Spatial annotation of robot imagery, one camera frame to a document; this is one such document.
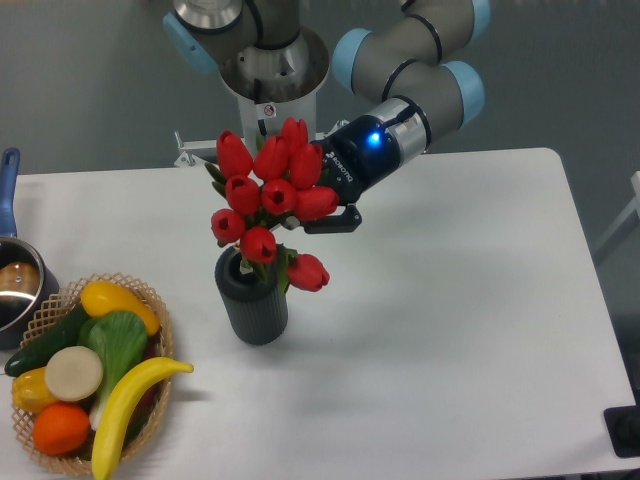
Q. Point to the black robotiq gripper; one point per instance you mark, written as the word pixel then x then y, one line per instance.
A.
pixel 357 156

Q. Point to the red tulip bouquet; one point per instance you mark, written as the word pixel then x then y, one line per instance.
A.
pixel 263 190

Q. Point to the dark grey ribbed vase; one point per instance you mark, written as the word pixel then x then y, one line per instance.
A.
pixel 257 309

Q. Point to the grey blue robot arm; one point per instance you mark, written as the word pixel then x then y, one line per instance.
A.
pixel 418 92

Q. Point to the green bok choy toy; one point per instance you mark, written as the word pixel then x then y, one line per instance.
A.
pixel 119 338

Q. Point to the yellow squash toy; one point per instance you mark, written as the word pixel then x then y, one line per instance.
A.
pixel 99 298

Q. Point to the yellow plastic banana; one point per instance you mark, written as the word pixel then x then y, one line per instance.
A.
pixel 110 435

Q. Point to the beige round disc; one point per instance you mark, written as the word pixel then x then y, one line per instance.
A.
pixel 73 373

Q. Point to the white object right edge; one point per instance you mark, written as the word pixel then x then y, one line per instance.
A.
pixel 621 227

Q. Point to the dark green cucumber toy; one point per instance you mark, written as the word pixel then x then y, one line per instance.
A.
pixel 38 352

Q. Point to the orange plastic fruit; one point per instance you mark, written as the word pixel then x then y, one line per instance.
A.
pixel 60 428

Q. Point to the yellow bell pepper toy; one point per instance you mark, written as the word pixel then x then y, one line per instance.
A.
pixel 30 392

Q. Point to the black device at edge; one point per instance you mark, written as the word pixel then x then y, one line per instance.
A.
pixel 623 429

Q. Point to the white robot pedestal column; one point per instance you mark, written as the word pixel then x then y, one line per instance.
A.
pixel 272 85

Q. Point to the blue handled saucepan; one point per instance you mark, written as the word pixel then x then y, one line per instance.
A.
pixel 26 281

